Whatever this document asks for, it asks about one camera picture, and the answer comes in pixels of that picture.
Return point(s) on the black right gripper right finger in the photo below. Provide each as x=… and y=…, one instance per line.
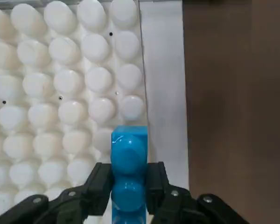
x=172, y=203

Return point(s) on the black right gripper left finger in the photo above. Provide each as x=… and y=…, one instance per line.
x=84, y=198

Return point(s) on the white studded baseplate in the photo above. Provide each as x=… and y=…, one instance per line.
x=60, y=93

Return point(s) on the blue three-stud block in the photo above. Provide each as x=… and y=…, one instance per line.
x=128, y=154

